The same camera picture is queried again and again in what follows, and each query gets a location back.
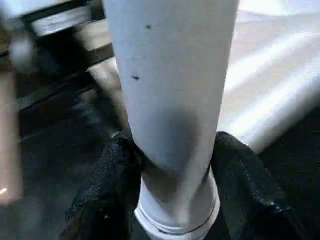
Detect white plastic table leg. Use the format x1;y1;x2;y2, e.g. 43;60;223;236
102;0;242;237

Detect black work mat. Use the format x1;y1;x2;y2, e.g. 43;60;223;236
0;60;320;240

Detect white plastic table top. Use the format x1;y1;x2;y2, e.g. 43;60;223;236
75;0;320;156

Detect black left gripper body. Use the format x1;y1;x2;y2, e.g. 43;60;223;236
13;28;117;112

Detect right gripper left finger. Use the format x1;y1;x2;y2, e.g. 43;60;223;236
59;129;147;240

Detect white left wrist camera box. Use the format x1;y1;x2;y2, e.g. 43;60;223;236
0;0;107;37

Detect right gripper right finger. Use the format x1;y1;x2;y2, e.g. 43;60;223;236
207;131;311;240

